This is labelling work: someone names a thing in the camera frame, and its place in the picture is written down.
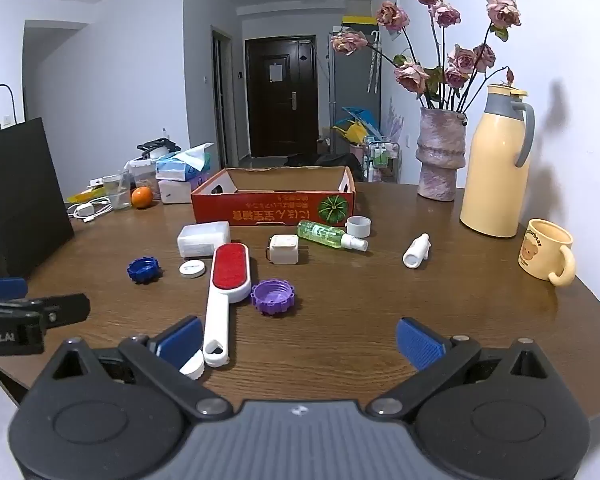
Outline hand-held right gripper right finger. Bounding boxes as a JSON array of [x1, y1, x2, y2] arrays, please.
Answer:
[[365, 316, 553, 418]]

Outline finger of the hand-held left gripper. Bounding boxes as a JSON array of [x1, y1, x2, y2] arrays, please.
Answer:
[[0, 276, 29, 302], [0, 293, 91, 332]]

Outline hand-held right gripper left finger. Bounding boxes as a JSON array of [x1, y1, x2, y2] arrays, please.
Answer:
[[45, 316, 233, 421]]

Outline small white cap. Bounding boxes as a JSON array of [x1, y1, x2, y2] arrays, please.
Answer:
[[179, 349, 207, 380]]

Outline blue bottle cap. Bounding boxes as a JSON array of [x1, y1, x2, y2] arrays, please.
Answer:
[[127, 256, 160, 283]]

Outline red and white lint brush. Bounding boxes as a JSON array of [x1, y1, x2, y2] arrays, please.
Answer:
[[202, 242, 251, 368]]

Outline small white bottle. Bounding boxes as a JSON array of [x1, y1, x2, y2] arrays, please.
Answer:
[[402, 233, 432, 269]]

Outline purple bottle cap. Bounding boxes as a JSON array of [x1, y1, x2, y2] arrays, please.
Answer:
[[250, 279, 295, 316]]

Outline white plastic box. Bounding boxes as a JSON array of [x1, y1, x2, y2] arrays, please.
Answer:
[[177, 221, 231, 259]]

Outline white square charger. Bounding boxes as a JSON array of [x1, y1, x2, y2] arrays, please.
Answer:
[[266, 234, 300, 265]]

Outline green spray bottle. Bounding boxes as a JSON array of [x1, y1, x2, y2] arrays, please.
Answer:
[[296, 220, 369, 252]]

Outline red cardboard box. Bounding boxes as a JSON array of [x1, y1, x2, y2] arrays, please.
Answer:
[[191, 166, 357, 225]]

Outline black paper bag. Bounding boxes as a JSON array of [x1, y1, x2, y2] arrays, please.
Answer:
[[0, 85, 76, 278]]

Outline yellow packet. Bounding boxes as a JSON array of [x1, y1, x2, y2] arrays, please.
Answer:
[[65, 187, 106, 204]]

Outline clear glass cup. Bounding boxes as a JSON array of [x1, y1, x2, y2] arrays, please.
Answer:
[[101, 174, 132, 211]]

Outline white tape roll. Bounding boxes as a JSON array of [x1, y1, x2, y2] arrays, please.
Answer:
[[346, 215, 372, 238]]

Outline pale purple tissue pack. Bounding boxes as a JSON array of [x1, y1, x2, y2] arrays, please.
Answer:
[[158, 179, 201, 205]]

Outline yellow bear mug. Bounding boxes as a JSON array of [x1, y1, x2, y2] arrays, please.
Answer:
[[517, 218, 577, 287]]

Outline clear container with white lid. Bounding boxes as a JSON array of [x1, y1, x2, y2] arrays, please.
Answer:
[[127, 157, 162, 198]]

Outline blue tissue pack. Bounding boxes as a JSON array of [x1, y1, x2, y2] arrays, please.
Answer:
[[155, 143, 214, 182]]

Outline black folding stand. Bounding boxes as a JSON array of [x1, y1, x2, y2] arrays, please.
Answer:
[[137, 137, 182, 157]]

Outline yellow thermos jug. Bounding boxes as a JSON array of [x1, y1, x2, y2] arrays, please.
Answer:
[[460, 82, 536, 238]]

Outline pink textured vase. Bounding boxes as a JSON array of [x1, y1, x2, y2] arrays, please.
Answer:
[[415, 106, 467, 202]]

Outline white trolley with bottles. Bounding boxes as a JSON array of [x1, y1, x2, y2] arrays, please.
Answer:
[[362, 136, 401, 183]]

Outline dark wooden door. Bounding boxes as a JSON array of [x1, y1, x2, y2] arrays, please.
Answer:
[[245, 36, 317, 158]]

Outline bunch of dried roses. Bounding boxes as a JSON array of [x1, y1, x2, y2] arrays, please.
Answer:
[[330, 0, 523, 111]]

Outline grey refrigerator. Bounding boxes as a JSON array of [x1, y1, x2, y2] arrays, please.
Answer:
[[328, 22, 382, 153]]

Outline white folded umbrella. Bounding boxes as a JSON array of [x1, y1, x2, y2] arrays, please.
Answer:
[[367, 30, 382, 95]]

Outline white charger with cable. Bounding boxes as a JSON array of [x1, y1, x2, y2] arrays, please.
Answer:
[[67, 197, 112, 222]]

